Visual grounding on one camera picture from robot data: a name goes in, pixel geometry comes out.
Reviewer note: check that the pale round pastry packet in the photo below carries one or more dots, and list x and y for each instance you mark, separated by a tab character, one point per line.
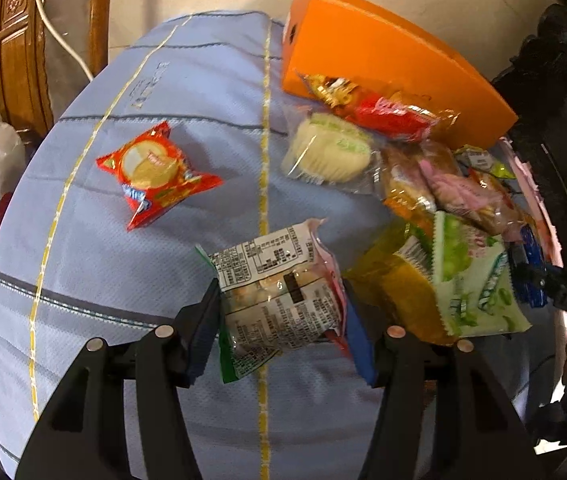
328	150

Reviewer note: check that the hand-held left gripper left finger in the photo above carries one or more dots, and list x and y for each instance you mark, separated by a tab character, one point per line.
202	340

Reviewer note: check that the red round cake packet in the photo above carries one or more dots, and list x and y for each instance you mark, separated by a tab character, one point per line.
153	170

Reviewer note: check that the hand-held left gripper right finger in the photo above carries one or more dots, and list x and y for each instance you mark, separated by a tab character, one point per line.
363	355

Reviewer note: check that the red gold snack packet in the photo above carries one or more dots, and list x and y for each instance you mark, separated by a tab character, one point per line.
388	112

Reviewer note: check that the clear white label snack packet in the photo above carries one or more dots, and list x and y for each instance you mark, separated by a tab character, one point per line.
273	300

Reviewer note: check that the light blue striped tablecloth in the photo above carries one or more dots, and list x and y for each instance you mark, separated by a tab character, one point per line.
163	90

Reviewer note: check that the pink sheet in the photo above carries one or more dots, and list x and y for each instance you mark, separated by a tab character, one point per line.
546	220

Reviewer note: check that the pink snack packet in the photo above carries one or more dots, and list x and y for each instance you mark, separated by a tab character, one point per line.
458	190

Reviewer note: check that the blue snack packet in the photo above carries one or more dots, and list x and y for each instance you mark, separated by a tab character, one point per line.
531	252

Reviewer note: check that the yellow green snack packet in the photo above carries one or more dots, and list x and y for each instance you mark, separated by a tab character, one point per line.
483	160

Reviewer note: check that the clear yellow snack packet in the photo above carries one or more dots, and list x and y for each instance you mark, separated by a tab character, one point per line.
398	285

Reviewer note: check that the brown wooden chair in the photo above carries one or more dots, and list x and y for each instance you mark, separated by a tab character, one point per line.
18	60

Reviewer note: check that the orange cardboard box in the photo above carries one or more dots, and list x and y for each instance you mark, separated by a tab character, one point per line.
388	50

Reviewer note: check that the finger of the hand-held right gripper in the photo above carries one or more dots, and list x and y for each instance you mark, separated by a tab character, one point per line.
533	272

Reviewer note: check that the orange print bread packet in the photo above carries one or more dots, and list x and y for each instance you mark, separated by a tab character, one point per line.
406	180

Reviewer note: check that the green white snack packet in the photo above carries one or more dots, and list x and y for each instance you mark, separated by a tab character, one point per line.
468	270

